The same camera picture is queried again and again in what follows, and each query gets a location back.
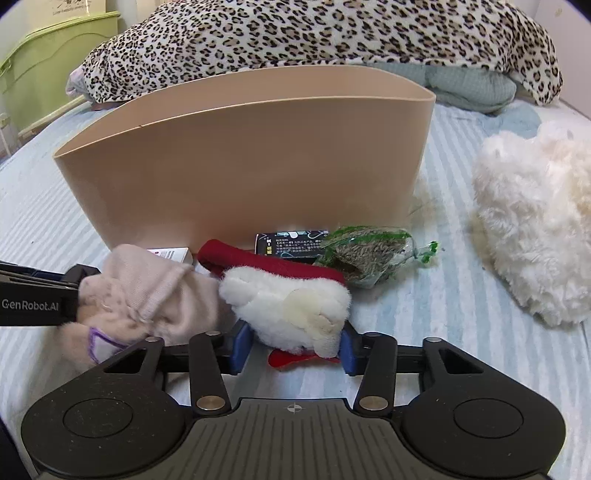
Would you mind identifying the beige plastic storage bin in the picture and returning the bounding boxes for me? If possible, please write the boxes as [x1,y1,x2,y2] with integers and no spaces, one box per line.
[54,66,436,250]

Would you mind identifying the blue striped bed sheet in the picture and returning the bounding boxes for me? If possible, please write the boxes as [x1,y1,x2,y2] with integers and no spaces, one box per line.
[1,104,590,479]

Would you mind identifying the black red small box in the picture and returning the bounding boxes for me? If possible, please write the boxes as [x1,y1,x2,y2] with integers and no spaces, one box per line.
[254,230,329,259]

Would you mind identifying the clear bag of dried herbs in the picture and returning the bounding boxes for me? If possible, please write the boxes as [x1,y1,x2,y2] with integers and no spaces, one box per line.
[314,225,439,289]

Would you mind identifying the cream plastic storage box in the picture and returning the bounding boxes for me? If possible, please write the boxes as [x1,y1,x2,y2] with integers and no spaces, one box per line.
[25,0,106,31]

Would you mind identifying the white fluffy plush sheep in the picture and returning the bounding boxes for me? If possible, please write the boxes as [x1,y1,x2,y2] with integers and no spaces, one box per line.
[473,121,590,327]

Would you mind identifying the pink knit drawstring pouch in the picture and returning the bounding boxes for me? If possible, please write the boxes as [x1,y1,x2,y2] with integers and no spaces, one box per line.
[57,244,235,371]

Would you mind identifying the white plush toy red hat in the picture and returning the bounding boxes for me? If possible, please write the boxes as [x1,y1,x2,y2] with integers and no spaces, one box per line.
[197,240,352,367]

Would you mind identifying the teal quilted comforter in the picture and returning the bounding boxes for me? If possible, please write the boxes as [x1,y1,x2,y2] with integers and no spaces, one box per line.
[370,62,517,114]

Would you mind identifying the green plastic storage box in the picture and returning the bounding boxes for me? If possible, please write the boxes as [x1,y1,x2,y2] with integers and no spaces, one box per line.
[1,11,119,134]

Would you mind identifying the blue grey rabbit blanket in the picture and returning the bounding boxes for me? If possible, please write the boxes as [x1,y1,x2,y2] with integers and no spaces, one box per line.
[480,100,541,139]

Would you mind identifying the small white pink box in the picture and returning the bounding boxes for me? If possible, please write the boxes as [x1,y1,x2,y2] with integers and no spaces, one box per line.
[149,247,193,264]

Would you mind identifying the leopard print blanket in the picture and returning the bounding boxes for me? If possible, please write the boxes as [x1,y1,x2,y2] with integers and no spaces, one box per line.
[69,1,563,105]

